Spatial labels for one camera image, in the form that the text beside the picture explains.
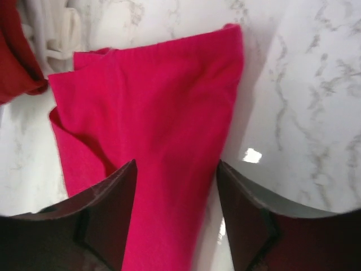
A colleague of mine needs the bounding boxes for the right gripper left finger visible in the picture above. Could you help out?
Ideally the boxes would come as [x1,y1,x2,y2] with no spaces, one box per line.
[1,160,138,270]

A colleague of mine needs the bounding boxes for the folded dark red t shirt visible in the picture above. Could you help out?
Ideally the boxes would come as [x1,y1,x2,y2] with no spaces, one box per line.
[1,1,48,104]

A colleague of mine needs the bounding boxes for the pink red t shirt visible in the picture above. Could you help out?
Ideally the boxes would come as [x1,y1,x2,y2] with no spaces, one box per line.
[49,24,244,270]

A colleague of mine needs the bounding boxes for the folded white t shirt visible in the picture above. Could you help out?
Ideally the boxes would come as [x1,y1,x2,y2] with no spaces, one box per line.
[16,0,83,77]

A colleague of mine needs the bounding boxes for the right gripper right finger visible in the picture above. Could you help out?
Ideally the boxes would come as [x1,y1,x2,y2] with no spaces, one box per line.
[217,161,360,270]

